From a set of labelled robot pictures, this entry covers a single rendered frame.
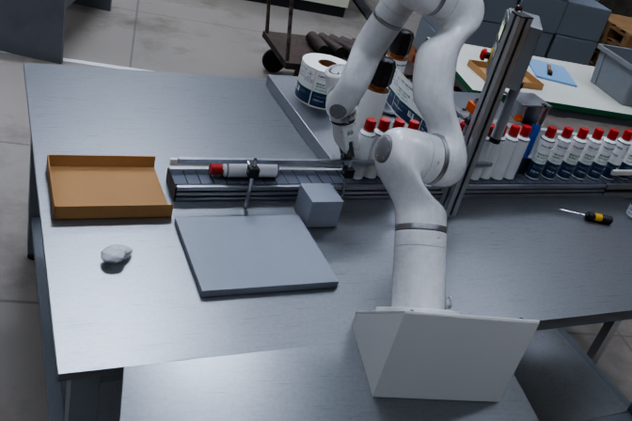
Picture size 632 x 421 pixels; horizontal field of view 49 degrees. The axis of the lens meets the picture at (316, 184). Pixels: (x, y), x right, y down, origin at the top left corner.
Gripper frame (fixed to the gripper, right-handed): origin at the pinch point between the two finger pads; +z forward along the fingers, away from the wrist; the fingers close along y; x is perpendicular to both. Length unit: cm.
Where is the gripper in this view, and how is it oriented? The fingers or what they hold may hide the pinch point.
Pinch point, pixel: (346, 160)
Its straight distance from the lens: 218.1
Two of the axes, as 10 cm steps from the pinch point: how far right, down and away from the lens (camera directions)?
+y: -3.7, -5.3, 7.6
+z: 0.9, 7.9, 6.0
